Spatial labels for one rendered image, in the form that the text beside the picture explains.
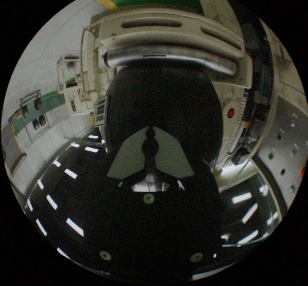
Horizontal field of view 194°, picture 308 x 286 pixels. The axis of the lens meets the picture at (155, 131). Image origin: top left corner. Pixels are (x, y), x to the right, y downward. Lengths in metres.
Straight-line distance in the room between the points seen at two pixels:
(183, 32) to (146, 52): 0.09
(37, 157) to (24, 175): 2.71
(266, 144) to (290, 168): 0.21
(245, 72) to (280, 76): 0.28
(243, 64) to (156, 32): 0.23
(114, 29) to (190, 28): 0.15
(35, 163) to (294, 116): 12.11
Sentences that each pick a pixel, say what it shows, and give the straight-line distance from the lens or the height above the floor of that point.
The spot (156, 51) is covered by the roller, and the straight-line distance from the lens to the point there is 0.22.
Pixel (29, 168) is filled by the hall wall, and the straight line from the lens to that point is 11.63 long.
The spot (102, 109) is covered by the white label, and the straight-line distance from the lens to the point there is 0.18.
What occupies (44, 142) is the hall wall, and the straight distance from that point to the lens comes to 11.38.
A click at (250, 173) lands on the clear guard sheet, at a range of 0.65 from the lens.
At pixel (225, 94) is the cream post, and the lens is 0.39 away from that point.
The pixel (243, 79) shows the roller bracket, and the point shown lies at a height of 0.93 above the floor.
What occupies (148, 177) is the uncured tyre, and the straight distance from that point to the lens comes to 0.18.
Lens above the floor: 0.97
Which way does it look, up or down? 30 degrees up
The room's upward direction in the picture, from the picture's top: 179 degrees clockwise
